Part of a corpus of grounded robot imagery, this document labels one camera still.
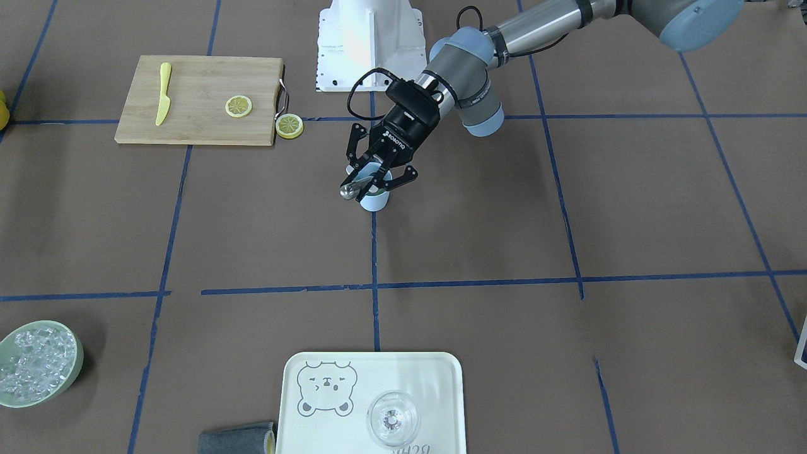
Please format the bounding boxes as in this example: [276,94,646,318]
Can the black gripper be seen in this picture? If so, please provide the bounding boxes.
[345,115,438,194]

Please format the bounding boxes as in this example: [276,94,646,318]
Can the metal stirring stick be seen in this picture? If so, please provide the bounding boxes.
[340,163,386,199]

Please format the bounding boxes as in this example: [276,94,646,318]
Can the yellow lemon half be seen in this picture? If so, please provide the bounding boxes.
[275,113,305,140]

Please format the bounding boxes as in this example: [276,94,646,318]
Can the yellow lemon slice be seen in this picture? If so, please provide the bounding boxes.
[224,95,253,118]

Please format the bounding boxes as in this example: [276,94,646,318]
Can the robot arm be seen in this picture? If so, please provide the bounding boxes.
[340,1,743,201]

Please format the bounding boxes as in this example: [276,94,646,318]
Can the light blue plastic cup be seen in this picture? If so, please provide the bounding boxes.
[355,192,391,212]

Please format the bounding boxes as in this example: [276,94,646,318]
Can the wooden cutting board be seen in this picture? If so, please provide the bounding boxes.
[115,55,285,146]

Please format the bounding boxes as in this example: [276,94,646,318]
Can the yellow plastic knife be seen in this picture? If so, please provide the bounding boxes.
[154,61,172,126]

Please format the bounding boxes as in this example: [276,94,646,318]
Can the cream bear tray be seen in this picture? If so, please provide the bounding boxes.
[275,352,468,453]

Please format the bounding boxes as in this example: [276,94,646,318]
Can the clear wine glass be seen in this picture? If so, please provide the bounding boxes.
[366,390,421,450]

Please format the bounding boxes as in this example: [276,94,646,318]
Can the green bowl of ice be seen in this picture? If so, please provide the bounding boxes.
[1,320,84,409]

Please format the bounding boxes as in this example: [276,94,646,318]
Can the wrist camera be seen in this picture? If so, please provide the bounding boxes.
[385,79,441,126]

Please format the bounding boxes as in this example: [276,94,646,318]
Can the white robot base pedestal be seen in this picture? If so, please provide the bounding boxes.
[315,1,427,92]

